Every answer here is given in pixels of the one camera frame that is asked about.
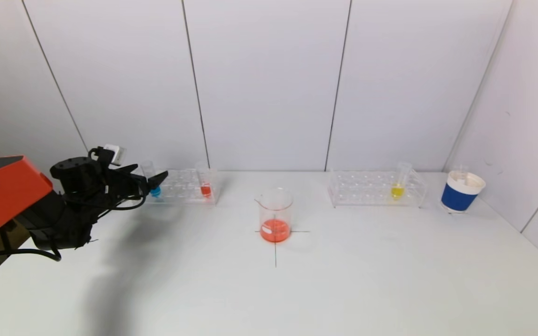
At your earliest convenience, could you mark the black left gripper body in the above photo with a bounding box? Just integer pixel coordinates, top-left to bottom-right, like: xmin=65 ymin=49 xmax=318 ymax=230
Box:
xmin=107 ymin=168 xmax=150 ymax=202

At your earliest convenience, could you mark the test tube with blue pigment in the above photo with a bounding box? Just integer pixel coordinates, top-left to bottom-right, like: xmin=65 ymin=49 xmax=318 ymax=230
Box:
xmin=140 ymin=161 xmax=163 ymax=198

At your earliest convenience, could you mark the clear acrylic test tube rack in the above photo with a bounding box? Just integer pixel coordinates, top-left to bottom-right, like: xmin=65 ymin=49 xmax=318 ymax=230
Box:
xmin=327 ymin=169 xmax=428 ymax=209
xmin=143 ymin=168 xmax=220 ymax=206

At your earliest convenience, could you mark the test tube with orange-red pigment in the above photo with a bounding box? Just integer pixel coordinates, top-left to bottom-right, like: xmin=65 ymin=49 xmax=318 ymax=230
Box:
xmin=195 ymin=162 xmax=214 ymax=199

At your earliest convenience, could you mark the clear glass beaker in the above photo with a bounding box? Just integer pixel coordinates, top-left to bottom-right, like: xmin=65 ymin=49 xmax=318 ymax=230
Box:
xmin=255 ymin=188 xmax=293 ymax=243

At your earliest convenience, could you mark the test tube with yellow pigment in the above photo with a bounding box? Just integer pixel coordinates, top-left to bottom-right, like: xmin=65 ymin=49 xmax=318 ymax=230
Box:
xmin=389 ymin=162 xmax=412 ymax=201

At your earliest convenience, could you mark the blue and white paper cup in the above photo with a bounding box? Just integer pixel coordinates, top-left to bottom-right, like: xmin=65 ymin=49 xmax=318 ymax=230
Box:
xmin=440 ymin=171 xmax=486 ymax=214

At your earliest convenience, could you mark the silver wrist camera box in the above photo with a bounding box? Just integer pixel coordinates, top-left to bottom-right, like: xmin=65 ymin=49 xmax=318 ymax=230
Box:
xmin=103 ymin=145 xmax=127 ymax=167

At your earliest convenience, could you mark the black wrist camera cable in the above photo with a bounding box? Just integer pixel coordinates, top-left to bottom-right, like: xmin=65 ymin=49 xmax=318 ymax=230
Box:
xmin=64 ymin=147 xmax=147 ymax=211

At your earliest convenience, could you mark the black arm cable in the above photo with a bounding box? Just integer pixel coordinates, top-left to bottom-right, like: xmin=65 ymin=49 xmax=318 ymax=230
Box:
xmin=0 ymin=247 xmax=62 ymax=262

